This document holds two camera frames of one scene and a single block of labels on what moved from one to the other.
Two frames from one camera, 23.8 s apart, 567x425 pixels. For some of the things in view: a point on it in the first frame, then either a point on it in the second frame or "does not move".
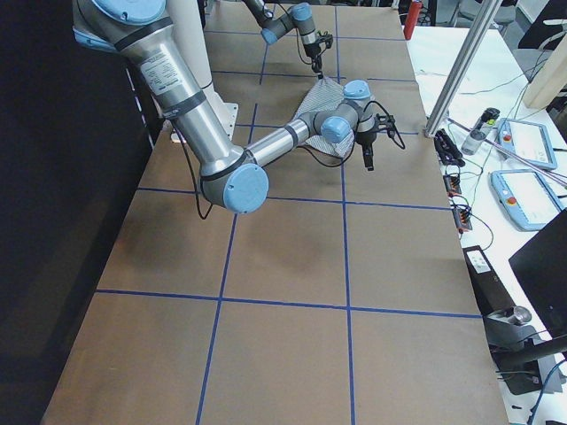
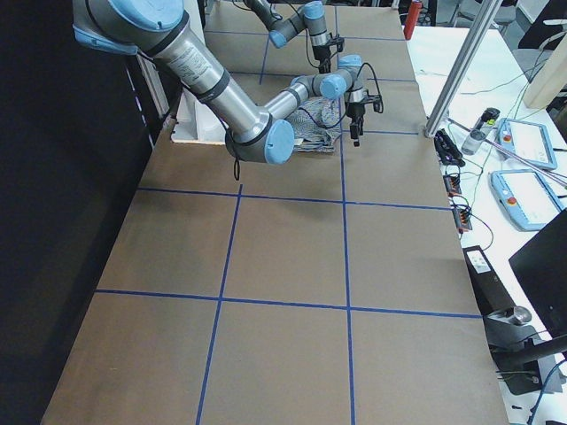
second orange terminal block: (462, 219) does not move
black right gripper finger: (368, 154) to (354, 128)
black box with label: (490, 295) does not move
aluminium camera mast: (476, 39) does not move
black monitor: (542, 264) does not move
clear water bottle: (478, 133) does not move
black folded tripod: (446, 150) does not move
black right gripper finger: (368, 162) to (358, 131)
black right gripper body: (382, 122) to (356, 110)
